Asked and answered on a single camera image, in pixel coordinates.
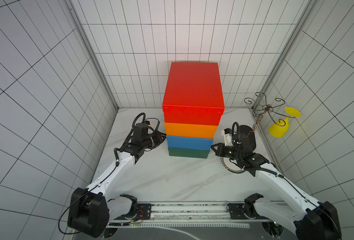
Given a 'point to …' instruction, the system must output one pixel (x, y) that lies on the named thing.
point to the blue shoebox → (189, 142)
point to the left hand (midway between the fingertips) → (166, 138)
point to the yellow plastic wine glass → (279, 129)
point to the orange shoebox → (190, 130)
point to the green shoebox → (188, 152)
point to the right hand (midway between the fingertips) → (210, 143)
